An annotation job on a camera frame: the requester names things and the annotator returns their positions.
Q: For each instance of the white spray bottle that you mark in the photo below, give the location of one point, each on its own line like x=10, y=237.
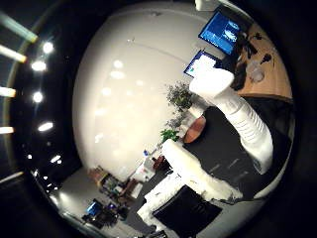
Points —
x=244, y=122

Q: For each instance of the small green plant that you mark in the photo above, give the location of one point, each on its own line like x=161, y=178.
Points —
x=169, y=135

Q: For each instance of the brown wooden bowl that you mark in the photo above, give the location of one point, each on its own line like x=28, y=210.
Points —
x=194, y=129

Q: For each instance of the wooden shelf unit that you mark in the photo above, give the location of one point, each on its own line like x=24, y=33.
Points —
x=112, y=183

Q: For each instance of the dark leafy potted plant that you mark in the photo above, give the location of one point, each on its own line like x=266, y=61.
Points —
x=180, y=95

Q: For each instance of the small blue screen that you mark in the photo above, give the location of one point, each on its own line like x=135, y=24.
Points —
x=94, y=208

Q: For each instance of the monitor with white window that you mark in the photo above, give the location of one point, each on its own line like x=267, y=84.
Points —
x=201, y=64

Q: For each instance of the wooden desk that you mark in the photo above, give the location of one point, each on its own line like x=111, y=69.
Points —
x=267, y=76

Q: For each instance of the monitor with blue screen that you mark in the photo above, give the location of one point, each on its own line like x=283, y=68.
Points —
x=219, y=33

